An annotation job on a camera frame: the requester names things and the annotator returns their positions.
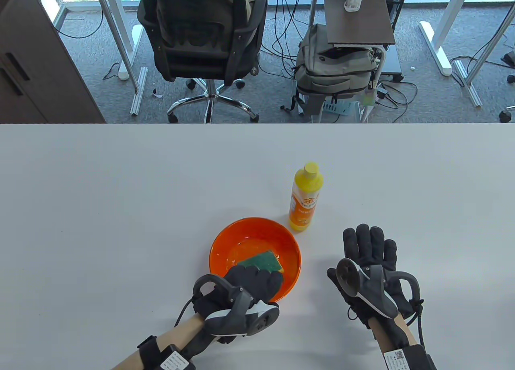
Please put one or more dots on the person's left forearm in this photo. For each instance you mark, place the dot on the person's left forearm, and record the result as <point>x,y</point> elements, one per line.
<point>181,334</point>

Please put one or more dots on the grey backpack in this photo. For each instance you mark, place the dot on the grey backpack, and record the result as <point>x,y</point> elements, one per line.
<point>334,72</point>

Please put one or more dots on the dark brown side table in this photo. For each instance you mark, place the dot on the dark brown side table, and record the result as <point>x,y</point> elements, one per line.
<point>354,28</point>

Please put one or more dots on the green and yellow sponge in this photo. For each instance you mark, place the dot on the green and yellow sponge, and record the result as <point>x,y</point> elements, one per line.
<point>261,261</point>

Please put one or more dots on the black right hand controller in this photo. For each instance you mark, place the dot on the black right hand controller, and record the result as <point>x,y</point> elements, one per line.
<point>374,293</point>

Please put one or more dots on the black mesh office chair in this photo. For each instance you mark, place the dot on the black mesh office chair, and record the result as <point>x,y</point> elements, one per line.
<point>201,60</point>

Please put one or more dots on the white desk leg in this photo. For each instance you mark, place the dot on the white desk leg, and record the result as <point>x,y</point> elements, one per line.
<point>124,44</point>
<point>436,44</point>

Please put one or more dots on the dark brown cabinet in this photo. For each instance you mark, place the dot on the dark brown cabinet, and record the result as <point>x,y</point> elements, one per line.
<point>36,64</point>

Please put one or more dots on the black computer tower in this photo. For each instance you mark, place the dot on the black computer tower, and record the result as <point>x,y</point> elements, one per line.
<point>396,4</point>

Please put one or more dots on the black wheeled platform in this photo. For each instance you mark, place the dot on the black wheeled platform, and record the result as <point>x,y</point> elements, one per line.
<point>392,64</point>

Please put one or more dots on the black hand controller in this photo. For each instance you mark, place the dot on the black hand controller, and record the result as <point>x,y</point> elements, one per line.
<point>374,293</point>
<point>237,317</point>

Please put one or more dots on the yellow dish soap bottle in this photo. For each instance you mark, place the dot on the yellow dish soap bottle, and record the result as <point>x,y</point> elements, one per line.
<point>305,193</point>

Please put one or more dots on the black left hand controller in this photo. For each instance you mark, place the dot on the black left hand controller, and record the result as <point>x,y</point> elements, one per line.
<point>237,317</point>

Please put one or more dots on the black chair base with casters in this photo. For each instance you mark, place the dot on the black chair base with casters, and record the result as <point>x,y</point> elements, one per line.
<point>509,58</point>

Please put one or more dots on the person's left hand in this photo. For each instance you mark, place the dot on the person's left hand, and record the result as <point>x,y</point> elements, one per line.
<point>249,279</point>

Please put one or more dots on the black power adapter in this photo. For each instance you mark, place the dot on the black power adapter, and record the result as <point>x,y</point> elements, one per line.
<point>382,94</point>

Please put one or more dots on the orange plastic bowl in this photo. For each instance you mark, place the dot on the orange plastic bowl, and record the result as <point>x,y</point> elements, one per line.
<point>241,241</point>

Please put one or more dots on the short aluminium profile bar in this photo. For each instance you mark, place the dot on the short aluminium profile bar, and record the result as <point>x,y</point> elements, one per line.
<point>139,92</point>

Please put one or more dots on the black right forearm sensor box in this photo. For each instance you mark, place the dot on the black right forearm sensor box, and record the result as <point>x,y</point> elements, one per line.
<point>418,358</point>

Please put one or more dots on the aluminium frame leg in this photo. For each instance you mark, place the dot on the aluminium frame leg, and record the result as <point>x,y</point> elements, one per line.
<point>468,82</point>

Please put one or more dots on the black left forearm sensor box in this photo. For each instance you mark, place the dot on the black left forearm sensor box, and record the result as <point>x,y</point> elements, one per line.
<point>173,360</point>

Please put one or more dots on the person's right hand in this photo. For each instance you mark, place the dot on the person's right hand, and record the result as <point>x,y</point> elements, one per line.
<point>370,245</point>

